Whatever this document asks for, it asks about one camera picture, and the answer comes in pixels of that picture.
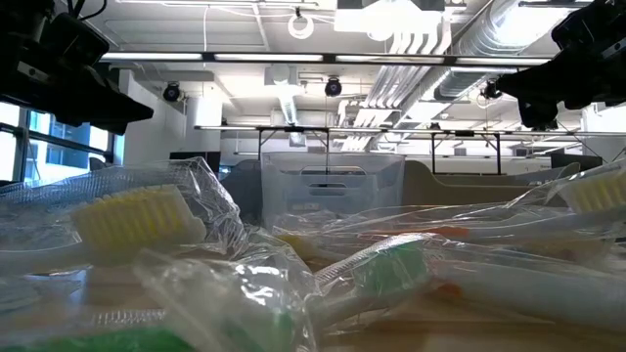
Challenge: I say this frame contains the frosted plastic bin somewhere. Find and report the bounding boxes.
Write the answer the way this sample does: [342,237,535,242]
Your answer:
[401,159,582,209]

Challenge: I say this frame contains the window with dark frame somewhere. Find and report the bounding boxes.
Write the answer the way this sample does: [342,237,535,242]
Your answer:
[0,100,118,185]

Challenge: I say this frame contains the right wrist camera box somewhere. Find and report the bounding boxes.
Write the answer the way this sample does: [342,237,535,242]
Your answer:
[551,0,615,54]

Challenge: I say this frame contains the white coiled cable ring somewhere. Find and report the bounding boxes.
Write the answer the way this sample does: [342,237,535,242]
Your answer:
[287,13,316,41]

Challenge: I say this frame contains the silver ventilation duct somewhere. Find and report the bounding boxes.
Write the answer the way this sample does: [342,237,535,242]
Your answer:
[432,0,568,102]

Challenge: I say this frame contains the blue toothbrush in clear wrapper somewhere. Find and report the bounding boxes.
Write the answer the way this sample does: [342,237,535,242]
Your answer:
[0,273,87,317]

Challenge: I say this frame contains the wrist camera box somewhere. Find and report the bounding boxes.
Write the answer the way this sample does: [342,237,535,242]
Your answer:
[551,0,615,54]
[41,12,112,68]

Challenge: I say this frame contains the black overhead light bar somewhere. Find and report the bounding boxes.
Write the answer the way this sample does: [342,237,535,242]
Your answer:
[97,50,554,68]

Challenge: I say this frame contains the black background rig frame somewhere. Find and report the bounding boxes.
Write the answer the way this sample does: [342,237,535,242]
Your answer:
[256,125,332,176]
[429,129,503,176]

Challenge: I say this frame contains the dark grey plastic bin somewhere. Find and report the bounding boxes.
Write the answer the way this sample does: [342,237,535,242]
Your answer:
[220,158,265,226]

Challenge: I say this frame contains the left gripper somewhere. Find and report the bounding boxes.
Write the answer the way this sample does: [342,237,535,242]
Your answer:
[0,0,156,137]

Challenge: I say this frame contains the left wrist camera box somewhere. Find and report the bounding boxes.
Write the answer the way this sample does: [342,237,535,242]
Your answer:
[41,12,112,68]

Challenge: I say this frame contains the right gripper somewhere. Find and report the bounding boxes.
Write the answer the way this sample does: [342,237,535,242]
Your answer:
[496,28,626,132]

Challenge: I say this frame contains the black monitor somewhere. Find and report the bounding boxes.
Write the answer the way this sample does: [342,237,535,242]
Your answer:
[551,153,604,171]

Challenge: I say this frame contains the clear plastic bin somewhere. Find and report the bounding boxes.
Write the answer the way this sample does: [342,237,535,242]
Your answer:
[260,151,407,231]

